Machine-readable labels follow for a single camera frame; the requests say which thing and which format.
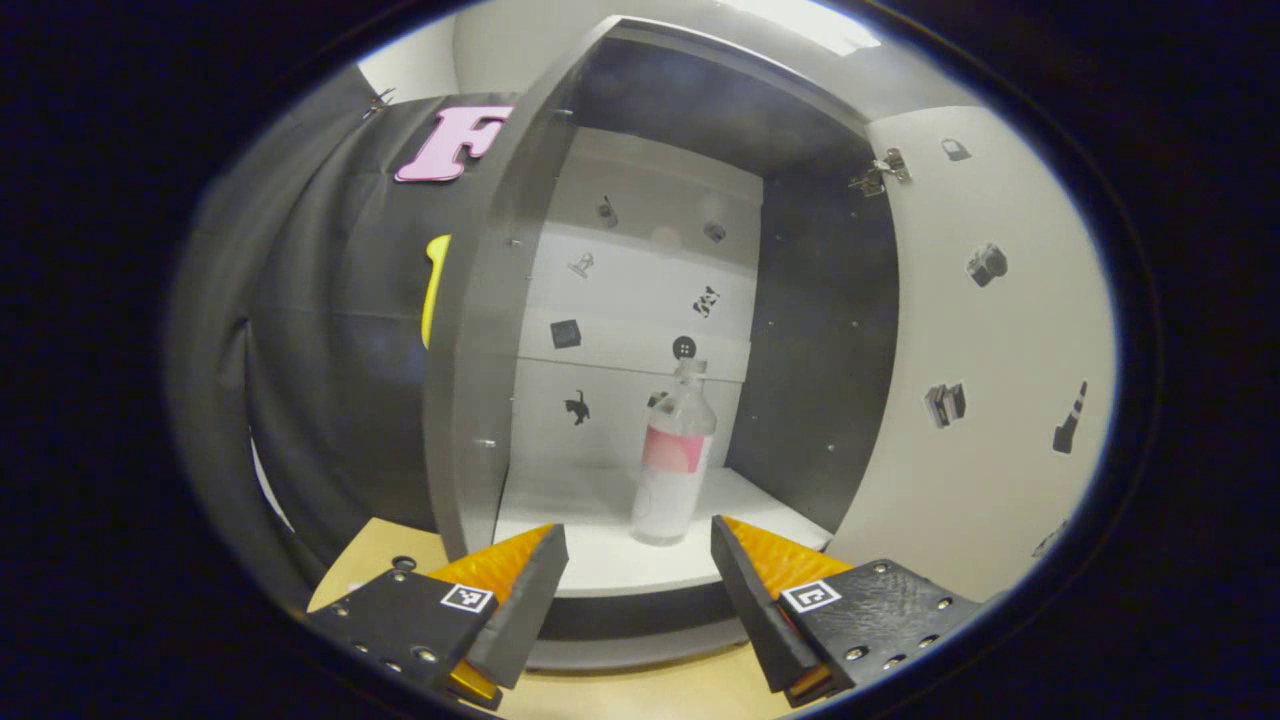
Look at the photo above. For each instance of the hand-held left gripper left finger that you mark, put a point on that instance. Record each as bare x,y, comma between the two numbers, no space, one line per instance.
525,610

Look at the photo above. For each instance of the dark grey cabinet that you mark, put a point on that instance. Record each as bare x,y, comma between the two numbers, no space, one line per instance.
470,400

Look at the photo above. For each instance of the large ceiling light panel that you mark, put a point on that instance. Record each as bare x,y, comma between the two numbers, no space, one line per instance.
810,22

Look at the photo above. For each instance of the clear bottle with pink label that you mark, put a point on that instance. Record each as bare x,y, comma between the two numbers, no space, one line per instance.
672,490

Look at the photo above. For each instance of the black backdrop cloth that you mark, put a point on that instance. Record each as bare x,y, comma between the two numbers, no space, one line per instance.
330,350

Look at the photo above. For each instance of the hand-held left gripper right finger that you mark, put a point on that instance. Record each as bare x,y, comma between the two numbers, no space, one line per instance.
755,610

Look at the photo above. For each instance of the metal door hinge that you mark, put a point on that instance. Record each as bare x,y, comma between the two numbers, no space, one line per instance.
880,172

